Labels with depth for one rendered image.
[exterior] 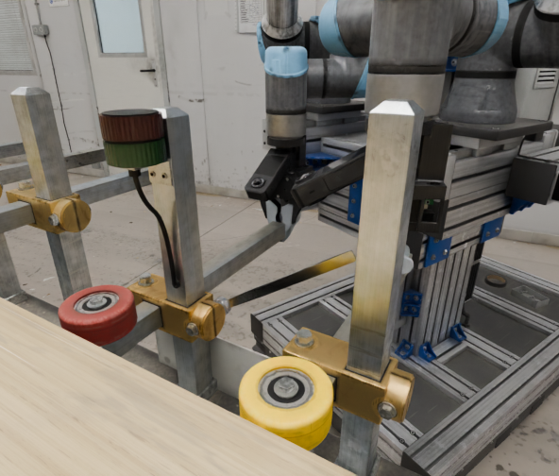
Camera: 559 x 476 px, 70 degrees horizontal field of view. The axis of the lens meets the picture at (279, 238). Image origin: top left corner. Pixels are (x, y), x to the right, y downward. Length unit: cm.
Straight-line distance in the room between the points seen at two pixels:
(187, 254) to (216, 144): 321
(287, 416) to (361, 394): 12
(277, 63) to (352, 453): 59
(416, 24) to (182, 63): 343
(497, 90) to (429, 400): 90
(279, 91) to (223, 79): 284
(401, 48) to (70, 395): 42
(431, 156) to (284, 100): 35
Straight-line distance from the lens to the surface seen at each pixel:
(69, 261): 71
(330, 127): 126
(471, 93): 94
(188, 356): 58
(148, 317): 55
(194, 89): 374
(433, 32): 42
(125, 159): 42
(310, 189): 44
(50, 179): 67
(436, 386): 143
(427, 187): 44
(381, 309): 38
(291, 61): 73
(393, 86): 42
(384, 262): 36
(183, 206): 48
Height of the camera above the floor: 116
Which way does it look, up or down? 24 degrees down
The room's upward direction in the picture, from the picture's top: straight up
